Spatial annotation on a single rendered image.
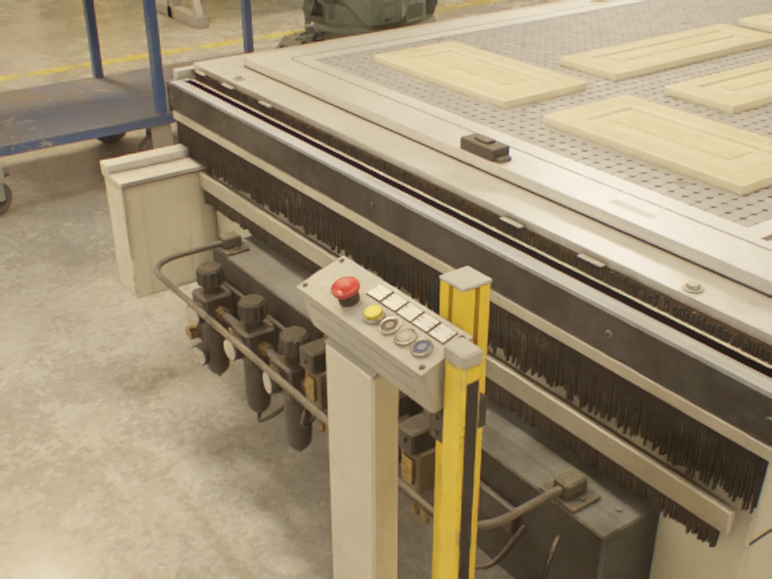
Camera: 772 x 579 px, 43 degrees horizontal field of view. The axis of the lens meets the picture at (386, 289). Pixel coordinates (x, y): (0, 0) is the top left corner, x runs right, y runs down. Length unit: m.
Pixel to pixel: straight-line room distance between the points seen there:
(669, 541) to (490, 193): 0.67
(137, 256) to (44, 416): 0.51
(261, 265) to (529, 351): 0.84
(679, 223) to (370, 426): 0.65
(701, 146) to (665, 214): 0.32
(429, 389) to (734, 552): 0.59
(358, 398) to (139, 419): 1.44
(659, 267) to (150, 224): 1.45
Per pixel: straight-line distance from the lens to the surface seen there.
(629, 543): 1.62
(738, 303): 1.51
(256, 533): 2.31
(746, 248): 1.63
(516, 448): 1.71
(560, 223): 1.70
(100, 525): 2.41
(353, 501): 1.47
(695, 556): 1.64
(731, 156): 1.97
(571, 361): 1.61
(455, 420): 1.20
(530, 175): 1.83
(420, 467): 1.73
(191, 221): 2.66
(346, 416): 1.39
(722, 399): 1.43
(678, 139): 2.03
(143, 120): 4.14
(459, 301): 1.21
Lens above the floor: 1.52
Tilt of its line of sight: 28 degrees down
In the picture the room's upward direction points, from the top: straight up
